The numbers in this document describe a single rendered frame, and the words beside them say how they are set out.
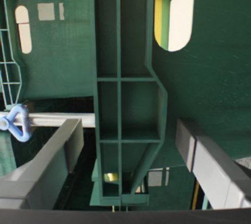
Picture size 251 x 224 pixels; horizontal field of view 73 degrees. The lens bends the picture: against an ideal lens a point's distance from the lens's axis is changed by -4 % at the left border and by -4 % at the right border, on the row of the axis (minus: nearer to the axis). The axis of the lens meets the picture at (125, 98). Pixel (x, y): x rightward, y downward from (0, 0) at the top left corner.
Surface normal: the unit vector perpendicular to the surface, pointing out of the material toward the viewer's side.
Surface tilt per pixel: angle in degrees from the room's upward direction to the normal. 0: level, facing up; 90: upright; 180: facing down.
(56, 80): 92
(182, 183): 96
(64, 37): 98
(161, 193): 92
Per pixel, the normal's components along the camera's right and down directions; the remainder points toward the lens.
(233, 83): 0.12, 0.26
